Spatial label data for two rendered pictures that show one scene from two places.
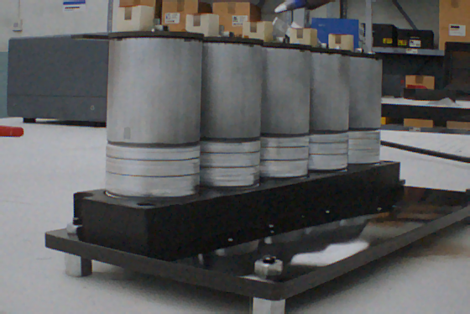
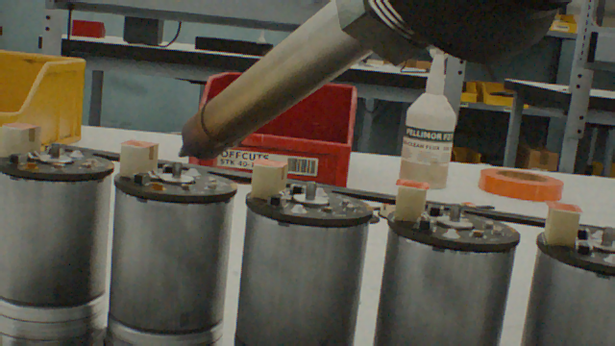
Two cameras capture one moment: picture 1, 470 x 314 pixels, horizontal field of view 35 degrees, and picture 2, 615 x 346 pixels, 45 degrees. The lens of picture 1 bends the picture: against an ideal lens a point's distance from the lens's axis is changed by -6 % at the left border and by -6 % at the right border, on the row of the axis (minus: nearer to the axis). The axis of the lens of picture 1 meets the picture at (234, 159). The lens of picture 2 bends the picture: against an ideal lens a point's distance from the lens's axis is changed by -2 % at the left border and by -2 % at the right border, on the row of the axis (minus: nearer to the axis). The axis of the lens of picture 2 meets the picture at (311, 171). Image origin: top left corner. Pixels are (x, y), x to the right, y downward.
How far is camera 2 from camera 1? 0.24 m
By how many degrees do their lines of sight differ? 66
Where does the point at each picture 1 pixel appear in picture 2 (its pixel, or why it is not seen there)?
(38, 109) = not seen: outside the picture
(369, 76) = (573, 307)
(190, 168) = (18, 331)
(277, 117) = (242, 316)
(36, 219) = not seen: hidden behind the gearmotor
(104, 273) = not seen: outside the picture
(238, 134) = (121, 316)
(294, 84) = (263, 275)
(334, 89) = (408, 307)
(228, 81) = (116, 243)
